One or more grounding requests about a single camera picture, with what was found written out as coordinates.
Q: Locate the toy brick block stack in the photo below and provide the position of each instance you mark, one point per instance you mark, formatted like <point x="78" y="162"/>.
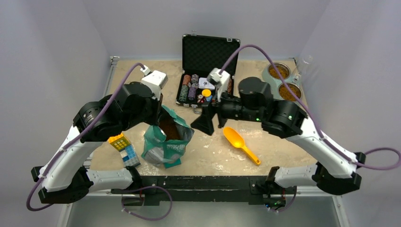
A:
<point x="126" y="150"/>

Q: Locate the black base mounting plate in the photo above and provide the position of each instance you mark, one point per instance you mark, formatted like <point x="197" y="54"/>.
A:
<point x="253" y="189"/>

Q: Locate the green pet food bag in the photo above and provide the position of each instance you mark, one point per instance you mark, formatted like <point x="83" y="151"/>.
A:
<point x="165" y="144"/>

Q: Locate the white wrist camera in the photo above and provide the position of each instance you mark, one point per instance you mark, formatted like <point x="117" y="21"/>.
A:
<point x="155" y="80"/>
<point x="220" y="79"/>

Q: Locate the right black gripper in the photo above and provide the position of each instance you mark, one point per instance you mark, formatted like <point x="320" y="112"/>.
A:
<point x="204" y="121"/>

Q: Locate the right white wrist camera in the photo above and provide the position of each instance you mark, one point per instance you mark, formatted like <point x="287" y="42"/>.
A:
<point x="220" y="79"/>

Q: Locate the clear glass jar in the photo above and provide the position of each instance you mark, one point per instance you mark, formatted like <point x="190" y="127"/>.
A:
<point x="304" y="67"/>

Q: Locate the yellow plastic scoop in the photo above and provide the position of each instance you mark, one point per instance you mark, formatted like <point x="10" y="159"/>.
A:
<point x="237" y="141"/>

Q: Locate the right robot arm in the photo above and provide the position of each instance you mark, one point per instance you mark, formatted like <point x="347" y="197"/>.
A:
<point x="333" y="173"/>

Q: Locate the aluminium frame rail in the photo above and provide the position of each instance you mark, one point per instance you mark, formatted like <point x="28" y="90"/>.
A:
<point x="209" y="156"/>

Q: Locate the black poker chip case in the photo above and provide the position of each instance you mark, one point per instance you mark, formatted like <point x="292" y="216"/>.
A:
<point x="200" y="55"/>

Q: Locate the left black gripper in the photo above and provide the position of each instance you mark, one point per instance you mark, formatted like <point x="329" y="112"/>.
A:
<point x="157" y="106"/>

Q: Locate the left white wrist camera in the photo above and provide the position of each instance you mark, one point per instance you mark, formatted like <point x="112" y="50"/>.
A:
<point x="155" y="80"/>

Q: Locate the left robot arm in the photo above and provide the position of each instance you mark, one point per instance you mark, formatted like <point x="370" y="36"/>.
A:
<point x="64" y="179"/>

